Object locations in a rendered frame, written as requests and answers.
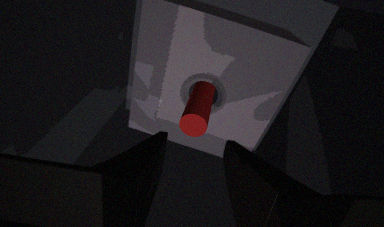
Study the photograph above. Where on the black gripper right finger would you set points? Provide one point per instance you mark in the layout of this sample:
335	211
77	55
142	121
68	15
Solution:
263	196

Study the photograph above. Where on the dark red peg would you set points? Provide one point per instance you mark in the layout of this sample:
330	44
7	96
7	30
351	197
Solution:
195	118

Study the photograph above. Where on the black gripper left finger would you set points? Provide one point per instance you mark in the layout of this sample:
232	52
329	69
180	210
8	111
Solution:
115	193

